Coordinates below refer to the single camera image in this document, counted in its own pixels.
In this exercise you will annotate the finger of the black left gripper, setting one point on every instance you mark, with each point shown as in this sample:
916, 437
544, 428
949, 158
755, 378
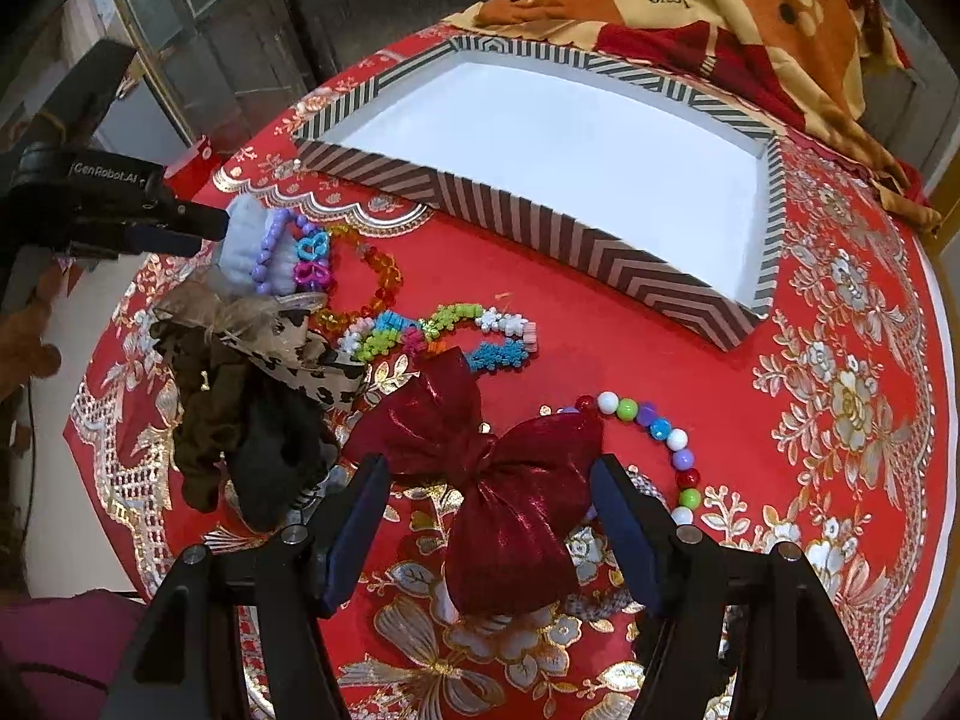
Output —
180, 228

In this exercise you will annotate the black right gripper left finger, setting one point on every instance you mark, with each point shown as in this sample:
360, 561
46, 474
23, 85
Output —
184, 660

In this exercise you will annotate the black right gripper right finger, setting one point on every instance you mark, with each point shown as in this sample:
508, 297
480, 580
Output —
718, 617

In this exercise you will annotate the light blue fuzzy scrunchie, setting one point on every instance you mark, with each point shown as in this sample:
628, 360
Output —
258, 254

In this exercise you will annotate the person's left hand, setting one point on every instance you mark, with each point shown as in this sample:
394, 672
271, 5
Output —
25, 354

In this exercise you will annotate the red box on floor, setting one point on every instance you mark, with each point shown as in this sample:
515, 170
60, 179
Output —
187, 175

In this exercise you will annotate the leopard print ribbon bow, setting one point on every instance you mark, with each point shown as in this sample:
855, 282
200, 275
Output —
274, 334

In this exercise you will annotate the red gold floral tablecloth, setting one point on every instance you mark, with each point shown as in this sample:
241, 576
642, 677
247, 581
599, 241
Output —
834, 426

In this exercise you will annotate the black fabric headband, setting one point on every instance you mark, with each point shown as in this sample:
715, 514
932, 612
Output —
286, 449

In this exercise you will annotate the striped tray white inside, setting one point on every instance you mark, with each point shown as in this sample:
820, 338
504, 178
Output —
637, 179

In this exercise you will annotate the orange red patterned blanket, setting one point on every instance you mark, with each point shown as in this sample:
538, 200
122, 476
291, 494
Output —
801, 61

